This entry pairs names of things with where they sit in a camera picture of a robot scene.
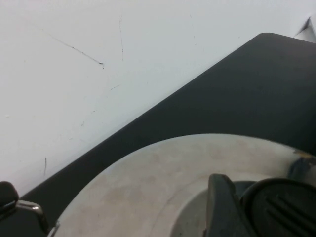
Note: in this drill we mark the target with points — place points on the steel lid with black knob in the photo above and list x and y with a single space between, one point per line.
148 187

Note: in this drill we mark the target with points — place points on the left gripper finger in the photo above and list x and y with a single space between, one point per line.
222 207

